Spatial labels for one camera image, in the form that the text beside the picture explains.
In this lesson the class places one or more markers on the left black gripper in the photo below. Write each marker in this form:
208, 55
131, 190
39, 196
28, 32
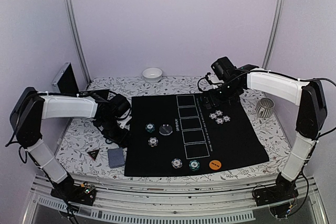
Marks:
118, 140

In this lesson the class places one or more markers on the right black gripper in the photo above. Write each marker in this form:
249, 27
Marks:
215, 100

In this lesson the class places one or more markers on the white chip cluster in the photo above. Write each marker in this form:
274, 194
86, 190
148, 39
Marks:
219, 121
226, 118
219, 113

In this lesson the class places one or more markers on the green chip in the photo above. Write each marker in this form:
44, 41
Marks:
194, 165
150, 127

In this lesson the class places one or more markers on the clear dealer button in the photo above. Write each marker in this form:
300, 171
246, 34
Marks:
165, 129

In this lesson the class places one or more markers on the orange big blind button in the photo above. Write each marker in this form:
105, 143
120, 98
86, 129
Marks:
215, 165

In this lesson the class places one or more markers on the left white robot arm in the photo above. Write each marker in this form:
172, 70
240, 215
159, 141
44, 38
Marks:
34, 108

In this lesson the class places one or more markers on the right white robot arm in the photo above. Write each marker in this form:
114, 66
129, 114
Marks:
307, 95

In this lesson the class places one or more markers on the blue card deck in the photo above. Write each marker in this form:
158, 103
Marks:
116, 158

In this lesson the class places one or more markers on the black triangular marker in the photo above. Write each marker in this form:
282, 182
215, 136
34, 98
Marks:
93, 154

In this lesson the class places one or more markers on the white ribbed cup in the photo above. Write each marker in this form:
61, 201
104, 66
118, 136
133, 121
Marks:
265, 108

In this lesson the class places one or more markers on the white ceramic bowl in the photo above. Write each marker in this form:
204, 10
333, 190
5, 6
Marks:
152, 75

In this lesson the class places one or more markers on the silver poker chip case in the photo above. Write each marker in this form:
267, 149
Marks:
68, 92

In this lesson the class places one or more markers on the black poker mat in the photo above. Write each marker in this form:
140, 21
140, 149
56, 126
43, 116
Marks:
195, 137

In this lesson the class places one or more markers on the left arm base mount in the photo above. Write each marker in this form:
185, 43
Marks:
69, 192

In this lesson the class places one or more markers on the right aluminium frame post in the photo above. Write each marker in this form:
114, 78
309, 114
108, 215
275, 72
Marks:
273, 33

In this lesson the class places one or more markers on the aluminium frame post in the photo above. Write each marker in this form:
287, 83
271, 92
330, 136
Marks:
273, 33
76, 38

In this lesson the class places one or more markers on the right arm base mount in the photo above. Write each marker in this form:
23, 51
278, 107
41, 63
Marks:
280, 192

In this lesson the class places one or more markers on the left aluminium frame post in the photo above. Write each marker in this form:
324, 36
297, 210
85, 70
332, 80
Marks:
76, 38

